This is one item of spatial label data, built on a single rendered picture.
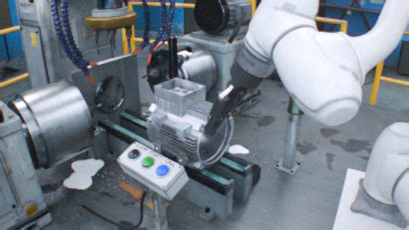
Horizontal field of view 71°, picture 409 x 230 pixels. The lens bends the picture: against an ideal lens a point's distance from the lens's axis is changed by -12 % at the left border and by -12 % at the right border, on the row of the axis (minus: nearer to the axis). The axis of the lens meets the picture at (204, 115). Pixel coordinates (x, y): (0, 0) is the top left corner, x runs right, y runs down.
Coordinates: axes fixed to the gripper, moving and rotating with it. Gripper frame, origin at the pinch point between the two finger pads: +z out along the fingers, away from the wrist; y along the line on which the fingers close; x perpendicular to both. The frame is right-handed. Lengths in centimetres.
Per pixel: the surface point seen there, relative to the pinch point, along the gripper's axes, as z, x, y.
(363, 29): 87, -40, -517
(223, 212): 21.5, 18.0, 1.2
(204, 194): 22.4, 10.0, 1.2
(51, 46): 24, -66, 10
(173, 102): 7.0, -14.0, -1.0
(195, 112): 4.6, -7.2, -2.3
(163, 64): 24, -41, -27
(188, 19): 171, -216, -285
